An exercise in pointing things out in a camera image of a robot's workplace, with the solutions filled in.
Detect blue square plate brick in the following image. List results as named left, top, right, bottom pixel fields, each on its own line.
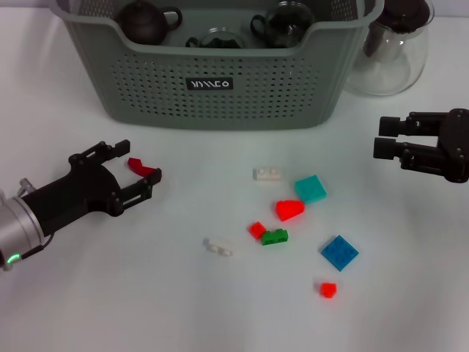
left=320, top=234, right=360, bottom=272

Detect dark red curved brick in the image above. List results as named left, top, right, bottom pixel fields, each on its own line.
left=127, top=157, right=159, bottom=179

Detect white two-stud brick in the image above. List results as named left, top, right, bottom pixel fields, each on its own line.
left=252, top=166, right=286, bottom=183

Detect glass carafe black lid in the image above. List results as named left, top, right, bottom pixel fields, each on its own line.
left=344, top=0, right=436, bottom=97

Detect grey perforated storage bin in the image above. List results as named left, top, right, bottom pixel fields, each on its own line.
left=49, top=0, right=385, bottom=132

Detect teal square plate brick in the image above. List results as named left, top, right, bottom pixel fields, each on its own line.
left=294, top=175, right=328, bottom=205

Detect glass teacup black base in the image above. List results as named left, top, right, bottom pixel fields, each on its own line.
left=185, top=26, right=245, bottom=49
left=250, top=1, right=317, bottom=49

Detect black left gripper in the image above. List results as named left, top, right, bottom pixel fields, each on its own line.
left=21, top=139, right=163, bottom=235

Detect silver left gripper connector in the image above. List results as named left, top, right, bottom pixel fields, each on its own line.
left=17, top=177, right=37, bottom=196

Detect white flat plate brick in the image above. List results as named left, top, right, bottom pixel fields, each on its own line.
left=202, top=237, right=245, bottom=257

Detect small red square brick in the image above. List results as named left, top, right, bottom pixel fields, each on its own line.
left=248, top=221, right=267, bottom=240

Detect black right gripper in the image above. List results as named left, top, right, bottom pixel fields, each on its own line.
left=373, top=108, right=469, bottom=183

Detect dark brown clay teapot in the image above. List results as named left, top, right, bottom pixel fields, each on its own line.
left=116, top=0, right=183, bottom=45

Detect green two-stud brick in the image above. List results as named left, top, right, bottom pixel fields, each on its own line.
left=261, top=228, right=289, bottom=246

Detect large orange-red sloped brick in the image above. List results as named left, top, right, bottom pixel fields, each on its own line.
left=275, top=199, right=306, bottom=223

